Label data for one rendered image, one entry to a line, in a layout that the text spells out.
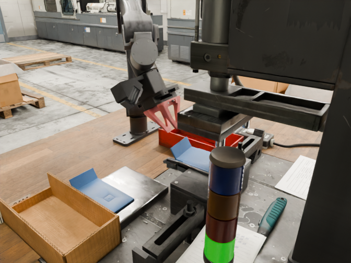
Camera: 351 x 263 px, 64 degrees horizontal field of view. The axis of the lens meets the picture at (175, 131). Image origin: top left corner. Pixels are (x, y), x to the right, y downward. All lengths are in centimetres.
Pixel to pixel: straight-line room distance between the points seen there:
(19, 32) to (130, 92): 1140
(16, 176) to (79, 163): 17
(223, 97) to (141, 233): 33
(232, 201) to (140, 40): 41
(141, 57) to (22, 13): 1146
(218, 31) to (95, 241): 43
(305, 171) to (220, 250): 56
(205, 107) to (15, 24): 1149
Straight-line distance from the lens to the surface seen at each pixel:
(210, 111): 54
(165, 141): 92
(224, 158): 29
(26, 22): 1207
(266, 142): 95
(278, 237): 65
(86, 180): 75
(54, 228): 68
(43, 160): 95
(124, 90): 61
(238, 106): 52
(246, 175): 73
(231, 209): 33
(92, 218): 66
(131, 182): 74
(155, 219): 65
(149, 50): 61
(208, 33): 53
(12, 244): 69
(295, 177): 85
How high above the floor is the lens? 134
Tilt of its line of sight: 25 degrees down
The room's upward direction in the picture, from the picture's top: straight up
